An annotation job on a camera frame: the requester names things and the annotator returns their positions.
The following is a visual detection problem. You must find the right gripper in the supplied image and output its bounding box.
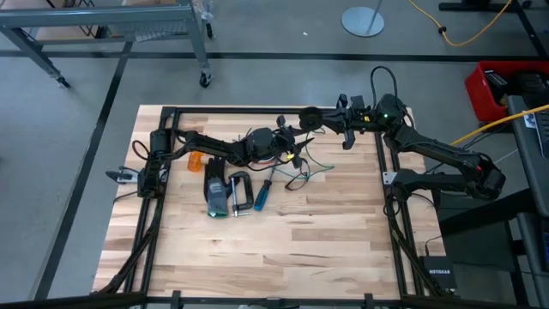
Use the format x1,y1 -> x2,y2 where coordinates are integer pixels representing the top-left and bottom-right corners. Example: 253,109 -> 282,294
321,93 -> 383,151

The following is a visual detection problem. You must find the grey desk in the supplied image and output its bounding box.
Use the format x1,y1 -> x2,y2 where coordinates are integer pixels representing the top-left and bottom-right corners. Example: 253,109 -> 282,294
507,94 -> 549,304

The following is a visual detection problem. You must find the black aluminium table frame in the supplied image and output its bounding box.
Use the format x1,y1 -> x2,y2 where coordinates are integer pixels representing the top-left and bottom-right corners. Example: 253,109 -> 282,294
92,105 -> 456,309

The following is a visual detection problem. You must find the black Netgear switch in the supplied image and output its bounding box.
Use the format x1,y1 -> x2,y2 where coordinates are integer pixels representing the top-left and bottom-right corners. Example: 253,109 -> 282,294
419,255 -> 459,291

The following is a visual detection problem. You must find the clear plastic wrap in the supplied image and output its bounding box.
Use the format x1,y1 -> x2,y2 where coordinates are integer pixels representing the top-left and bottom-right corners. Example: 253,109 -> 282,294
190,0 -> 215,22

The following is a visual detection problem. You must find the yellow hanging cable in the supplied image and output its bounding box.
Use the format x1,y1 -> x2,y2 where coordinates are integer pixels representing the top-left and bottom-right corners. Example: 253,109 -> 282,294
449,104 -> 549,147

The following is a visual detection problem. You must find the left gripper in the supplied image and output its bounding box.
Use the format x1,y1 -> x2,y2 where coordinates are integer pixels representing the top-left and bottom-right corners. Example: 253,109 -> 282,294
274,114 -> 316,171

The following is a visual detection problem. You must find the blue-handled screwdriver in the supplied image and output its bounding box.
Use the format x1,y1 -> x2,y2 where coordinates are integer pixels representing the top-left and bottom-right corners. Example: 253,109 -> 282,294
252,166 -> 279,212

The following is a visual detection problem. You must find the yellow extension cord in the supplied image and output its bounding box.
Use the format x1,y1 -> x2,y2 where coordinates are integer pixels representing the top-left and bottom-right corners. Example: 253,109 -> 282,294
406,0 -> 515,48

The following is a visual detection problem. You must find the grey wood-topped workbench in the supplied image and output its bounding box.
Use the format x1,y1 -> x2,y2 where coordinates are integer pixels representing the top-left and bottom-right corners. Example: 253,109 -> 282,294
0,0 -> 215,90

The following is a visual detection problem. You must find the black device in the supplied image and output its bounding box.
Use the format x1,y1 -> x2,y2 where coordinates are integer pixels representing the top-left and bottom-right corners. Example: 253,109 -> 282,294
483,70 -> 510,105
513,71 -> 549,109

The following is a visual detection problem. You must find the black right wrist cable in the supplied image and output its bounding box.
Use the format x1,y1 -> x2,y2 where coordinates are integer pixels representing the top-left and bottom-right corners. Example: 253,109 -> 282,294
369,64 -> 400,103

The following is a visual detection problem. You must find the black C-clamp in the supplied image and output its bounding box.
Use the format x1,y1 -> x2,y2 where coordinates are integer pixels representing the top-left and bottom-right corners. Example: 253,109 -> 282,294
228,170 -> 256,218

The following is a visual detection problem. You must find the orange plastic bottle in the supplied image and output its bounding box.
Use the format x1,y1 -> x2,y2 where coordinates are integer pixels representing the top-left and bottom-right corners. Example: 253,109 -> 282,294
187,150 -> 205,173

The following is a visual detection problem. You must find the black keyboard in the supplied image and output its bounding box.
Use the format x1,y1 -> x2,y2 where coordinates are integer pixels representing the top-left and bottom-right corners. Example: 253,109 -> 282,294
535,110 -> 549,161

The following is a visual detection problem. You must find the black stand foot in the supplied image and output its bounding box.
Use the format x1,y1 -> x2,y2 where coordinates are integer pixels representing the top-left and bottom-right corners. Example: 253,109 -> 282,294
437,0 -> 549,59

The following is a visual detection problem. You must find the large red plastic crate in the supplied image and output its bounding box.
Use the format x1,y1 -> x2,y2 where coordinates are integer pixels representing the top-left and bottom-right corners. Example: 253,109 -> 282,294
464,59 -> 549,124

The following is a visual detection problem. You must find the grey clamp bracket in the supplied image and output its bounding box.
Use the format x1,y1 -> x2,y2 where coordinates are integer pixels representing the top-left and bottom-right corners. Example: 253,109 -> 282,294
105,166 -> 141,185

